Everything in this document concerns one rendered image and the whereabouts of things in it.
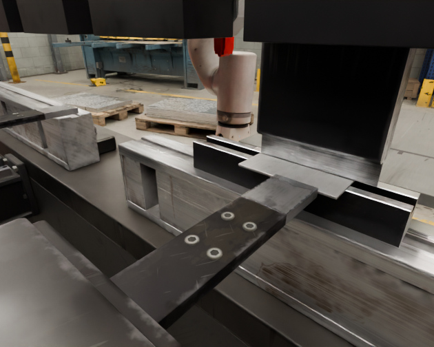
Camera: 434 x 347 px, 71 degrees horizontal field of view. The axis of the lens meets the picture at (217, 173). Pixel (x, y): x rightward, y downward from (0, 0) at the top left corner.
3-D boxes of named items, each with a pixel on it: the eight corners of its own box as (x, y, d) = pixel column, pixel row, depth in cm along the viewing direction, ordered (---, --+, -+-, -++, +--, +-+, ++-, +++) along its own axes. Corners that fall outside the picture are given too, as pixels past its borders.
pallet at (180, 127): (253, 123, 381) (253, 111, 375) (230, 143, 315) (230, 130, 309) (171, 113, 425) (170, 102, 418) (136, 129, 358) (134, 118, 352)
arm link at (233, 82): (209, 107, 75) (228, 114, 67) (211, 49, 70) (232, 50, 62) (237, 105, 79) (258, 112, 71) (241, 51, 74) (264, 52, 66)
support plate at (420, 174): (472, 127, 39) (476, 119, 39) (440, 211, 21) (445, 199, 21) (335, 104, 50) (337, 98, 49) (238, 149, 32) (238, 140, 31)
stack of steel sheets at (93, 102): (133, 102, 419) (133, 98, 417) (97, 113, 370) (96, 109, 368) (85, 95, 463) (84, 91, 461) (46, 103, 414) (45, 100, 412)
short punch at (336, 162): (381, 182, 23) (418, 43, 18) (373, 191, 21) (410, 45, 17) (266, 149, 29) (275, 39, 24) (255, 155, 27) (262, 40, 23)
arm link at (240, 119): (236, 115, 67) (235, 129, 68) (257, 111, 73) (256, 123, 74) (208, 109, 72) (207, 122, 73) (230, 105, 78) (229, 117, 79)
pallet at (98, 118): (144, 112, 428) (143, 102, 422) (99, 127, 365) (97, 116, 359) (86, 102, 481) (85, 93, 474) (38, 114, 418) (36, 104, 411)
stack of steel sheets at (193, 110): (244, 112, 372) (244, 102, 366) (224, 127, 320) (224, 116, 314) (173, 104, 408) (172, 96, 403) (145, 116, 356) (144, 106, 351)
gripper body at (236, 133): (233, 124, 68) (229, 171, 72) (257, 118, 75) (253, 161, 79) (207, 118, 72) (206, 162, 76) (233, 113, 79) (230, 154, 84)
